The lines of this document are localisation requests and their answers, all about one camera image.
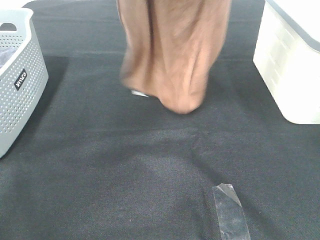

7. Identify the brown microfibre towel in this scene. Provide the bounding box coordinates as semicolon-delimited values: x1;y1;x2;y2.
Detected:
116;0;232;114

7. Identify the grey perforated laundry basket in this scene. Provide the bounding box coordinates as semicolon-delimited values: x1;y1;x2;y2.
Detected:
0;8;49;156

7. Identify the clear tape strip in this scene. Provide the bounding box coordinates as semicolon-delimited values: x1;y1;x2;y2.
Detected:
212;183;251;240

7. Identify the black table cloth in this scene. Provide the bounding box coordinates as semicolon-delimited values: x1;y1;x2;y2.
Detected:
0;0;320;240

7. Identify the dark cloth in basket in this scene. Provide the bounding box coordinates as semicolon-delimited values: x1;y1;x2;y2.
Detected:
0;46;18;71

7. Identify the white plastic storage bin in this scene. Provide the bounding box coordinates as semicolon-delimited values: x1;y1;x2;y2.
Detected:
253;0;320;125

